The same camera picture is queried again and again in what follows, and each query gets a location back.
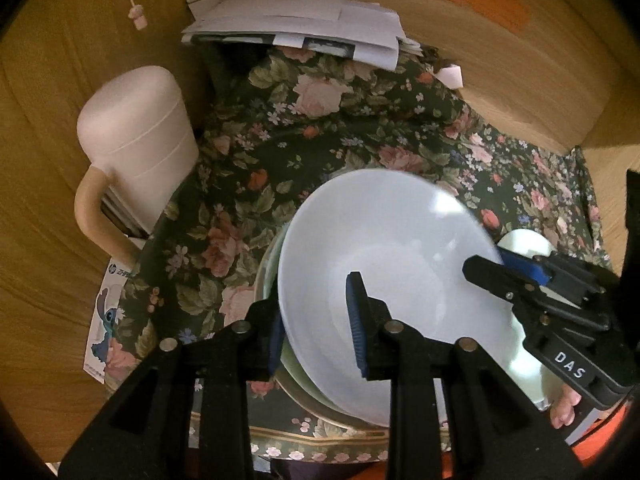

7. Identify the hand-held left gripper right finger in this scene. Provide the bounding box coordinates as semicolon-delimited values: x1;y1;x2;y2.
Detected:
346;271;583;480

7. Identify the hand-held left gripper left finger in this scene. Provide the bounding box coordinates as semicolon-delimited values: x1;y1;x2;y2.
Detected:
60;300;286;480

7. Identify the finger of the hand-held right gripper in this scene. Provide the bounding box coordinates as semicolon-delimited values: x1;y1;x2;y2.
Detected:
462;255;543;311
497;247;621;311

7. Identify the mint green plate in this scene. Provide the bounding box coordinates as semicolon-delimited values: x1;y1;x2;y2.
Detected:
254;227;558;433

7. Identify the white plate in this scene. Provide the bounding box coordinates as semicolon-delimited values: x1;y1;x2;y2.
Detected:
277;169;521;426

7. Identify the person's right hand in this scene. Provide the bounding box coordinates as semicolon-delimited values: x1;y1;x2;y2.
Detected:
550;387;583;430

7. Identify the orange clothing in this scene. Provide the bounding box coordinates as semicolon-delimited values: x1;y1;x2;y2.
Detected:
575;405;633;463

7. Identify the cartoon printed card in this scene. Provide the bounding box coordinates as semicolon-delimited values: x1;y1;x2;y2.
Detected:
82;260;138;385

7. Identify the dark floral tablecloth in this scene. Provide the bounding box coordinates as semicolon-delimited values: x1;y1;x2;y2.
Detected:
102;45;613;466

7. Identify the wooden shelf unit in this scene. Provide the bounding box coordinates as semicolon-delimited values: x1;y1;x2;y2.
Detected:
0;0;640;480

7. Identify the small white box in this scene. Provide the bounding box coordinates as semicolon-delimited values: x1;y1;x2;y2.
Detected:
436;62;463;88

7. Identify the stack of white papers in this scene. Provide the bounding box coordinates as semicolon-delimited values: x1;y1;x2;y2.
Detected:
181;0;426;72

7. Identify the pink thermos with handle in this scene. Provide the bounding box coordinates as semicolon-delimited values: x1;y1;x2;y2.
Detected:
75;66;201;268

